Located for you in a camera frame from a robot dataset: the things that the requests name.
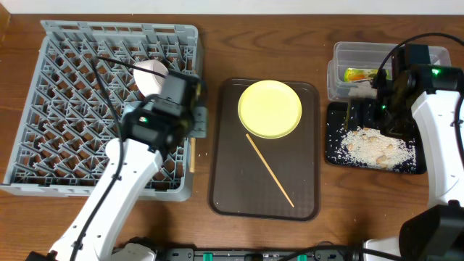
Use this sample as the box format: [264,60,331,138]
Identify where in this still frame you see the green snack wrapper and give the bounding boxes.
[343,67,378,83]

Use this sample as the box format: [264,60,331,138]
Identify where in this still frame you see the dark brown serving tray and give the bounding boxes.
[208,78,321,221]

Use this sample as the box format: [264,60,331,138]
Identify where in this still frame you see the clear plastic bin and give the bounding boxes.
[326,41,452,102]

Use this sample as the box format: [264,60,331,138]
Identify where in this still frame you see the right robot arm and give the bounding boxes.
[345,64,463,260]

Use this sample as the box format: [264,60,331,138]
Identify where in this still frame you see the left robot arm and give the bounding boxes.
[27,95,199,260]

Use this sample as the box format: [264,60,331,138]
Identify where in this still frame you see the pink bowl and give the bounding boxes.
[133,59,168,96]

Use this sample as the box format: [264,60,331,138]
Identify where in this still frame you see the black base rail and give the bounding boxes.
[112,237,399,261]

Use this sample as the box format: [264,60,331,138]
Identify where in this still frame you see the yellow plate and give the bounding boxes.
[238,80,302,139]

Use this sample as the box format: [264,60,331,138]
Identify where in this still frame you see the black waste tray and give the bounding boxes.
[325,102,426,174]

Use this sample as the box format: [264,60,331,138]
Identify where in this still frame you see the grey dish rack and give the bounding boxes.
[1,20,203,197]

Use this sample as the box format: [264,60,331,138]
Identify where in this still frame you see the light blue bowl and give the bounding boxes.
[121,101,144,120]

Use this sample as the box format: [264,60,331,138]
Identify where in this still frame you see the rice and food scraps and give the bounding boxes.
[329,128,416,172]

